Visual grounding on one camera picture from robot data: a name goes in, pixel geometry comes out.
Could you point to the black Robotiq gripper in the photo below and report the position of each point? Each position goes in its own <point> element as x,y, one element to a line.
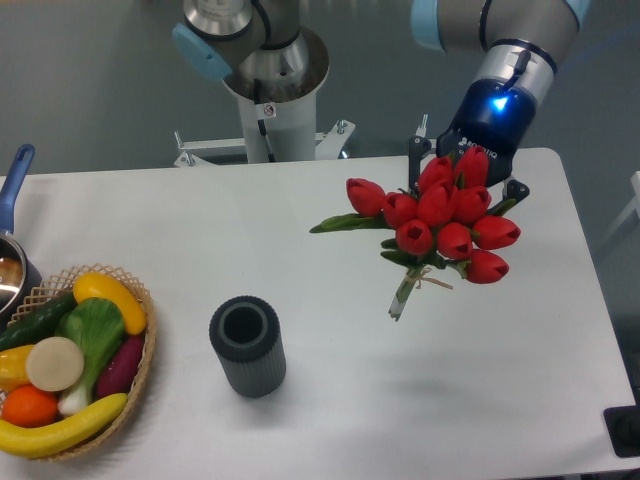
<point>489,117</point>

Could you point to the red tulip bouquet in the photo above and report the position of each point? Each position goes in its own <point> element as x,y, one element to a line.
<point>447,220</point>

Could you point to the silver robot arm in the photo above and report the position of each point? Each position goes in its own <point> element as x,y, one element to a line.
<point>524,42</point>

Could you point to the dark grey ribbed vase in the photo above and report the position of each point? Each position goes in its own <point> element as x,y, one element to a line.
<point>246,336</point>

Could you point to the black device at edge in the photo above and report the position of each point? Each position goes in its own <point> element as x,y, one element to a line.
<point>623,427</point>

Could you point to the woven wicker basket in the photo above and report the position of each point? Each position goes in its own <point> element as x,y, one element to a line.
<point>61,283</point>

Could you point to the green bok choy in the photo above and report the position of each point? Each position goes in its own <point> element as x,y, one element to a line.
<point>96,326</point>

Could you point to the purple sweet potato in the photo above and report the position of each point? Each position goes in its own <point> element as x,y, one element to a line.
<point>118,375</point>

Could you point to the beige round slice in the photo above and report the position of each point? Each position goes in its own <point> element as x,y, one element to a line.
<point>54,364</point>

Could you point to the green cucumber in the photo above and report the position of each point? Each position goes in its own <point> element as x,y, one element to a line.
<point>38,324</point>

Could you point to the yellow bell pepper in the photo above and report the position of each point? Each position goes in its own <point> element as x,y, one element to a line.
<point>13,367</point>

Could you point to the orange fruit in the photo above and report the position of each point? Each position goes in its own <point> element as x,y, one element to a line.
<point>30,407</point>

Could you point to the yellow banana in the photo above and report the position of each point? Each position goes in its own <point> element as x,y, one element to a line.
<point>45,441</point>

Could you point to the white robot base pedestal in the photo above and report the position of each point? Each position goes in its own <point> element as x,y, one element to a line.
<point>276,91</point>

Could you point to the blue handled saucepan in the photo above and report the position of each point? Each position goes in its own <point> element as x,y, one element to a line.
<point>18,275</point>

